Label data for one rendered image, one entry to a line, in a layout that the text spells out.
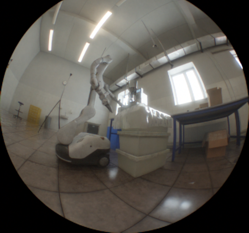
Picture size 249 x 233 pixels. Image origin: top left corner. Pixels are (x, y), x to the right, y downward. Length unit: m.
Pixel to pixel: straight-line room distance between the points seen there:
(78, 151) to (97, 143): 0.20
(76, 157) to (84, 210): 0.49
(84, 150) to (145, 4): 4.46
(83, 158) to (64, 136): 0.29
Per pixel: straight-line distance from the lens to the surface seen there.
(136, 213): 0.52
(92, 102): 1.05
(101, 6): 4.27
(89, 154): 0.83
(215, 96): 1.58
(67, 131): 0.91
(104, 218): 0.48
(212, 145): 1.45
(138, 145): 0.71
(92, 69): 1.02
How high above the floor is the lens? 0.42
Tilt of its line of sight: 18 degrees up
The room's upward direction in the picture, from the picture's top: 5 degrees clockwise
